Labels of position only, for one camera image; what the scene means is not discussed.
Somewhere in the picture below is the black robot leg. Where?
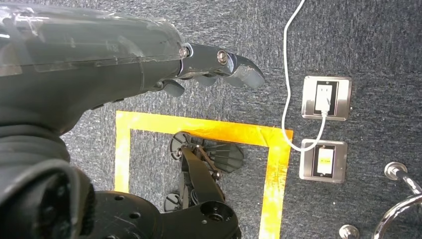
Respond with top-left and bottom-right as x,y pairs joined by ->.
79,146 -> 242,239

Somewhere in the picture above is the yellow floor tape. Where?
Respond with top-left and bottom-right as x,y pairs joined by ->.
114,110 -> 294,239

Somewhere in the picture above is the black robot foot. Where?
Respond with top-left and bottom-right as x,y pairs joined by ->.
164,131 -> 245,213

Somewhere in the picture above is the floor socket with plug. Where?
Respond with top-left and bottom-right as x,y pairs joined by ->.
301,75 -> 352,121

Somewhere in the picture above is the chrome round knob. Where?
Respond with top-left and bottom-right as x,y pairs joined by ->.
338,224 -> 360,239

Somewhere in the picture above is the chrome hook fixture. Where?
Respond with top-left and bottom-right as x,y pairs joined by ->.
372,161 -> 422,239

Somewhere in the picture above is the white plug cable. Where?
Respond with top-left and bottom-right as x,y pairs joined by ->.
282,0 -> 332,153

